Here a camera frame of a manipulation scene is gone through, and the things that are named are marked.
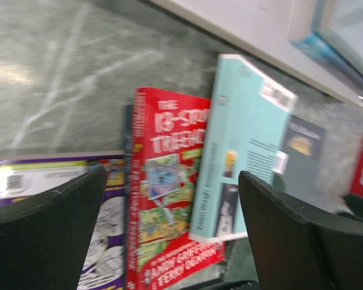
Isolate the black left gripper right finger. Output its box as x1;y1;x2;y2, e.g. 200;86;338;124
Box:
238;171;363;289

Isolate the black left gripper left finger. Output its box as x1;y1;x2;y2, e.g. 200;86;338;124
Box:
0;166;107;289

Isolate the purple 52-Storey Treehouse book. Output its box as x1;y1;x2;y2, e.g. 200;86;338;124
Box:
0;152;125;289

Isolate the teal paperback book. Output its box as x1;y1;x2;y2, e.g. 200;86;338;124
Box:
189;54;297;243

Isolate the red 13-Storey Treehouse book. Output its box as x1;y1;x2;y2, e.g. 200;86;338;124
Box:
126;87;225;289

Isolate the Little Women floral book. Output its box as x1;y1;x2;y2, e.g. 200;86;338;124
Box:
123;105;133;289

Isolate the dark grey Mansfield book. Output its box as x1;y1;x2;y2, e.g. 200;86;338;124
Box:
274;116;325;201

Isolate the blue-spined book on shelf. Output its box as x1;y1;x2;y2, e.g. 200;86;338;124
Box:
288;1;363;98

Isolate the white two-tier shelf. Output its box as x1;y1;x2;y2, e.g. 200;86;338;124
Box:
154;1;363;107

